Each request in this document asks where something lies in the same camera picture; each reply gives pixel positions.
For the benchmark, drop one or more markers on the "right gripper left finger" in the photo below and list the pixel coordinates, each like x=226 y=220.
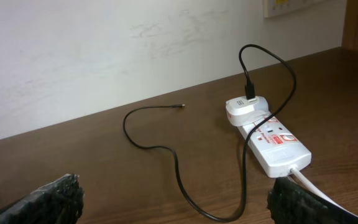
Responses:
x=59 y=202

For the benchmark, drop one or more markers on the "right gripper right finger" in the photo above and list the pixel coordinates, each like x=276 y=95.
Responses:
x=290 y=203

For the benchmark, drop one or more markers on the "white USB charger plug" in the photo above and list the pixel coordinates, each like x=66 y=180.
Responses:
x=241 y=111

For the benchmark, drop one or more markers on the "white power strip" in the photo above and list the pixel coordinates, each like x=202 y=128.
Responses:
x=277 y=149

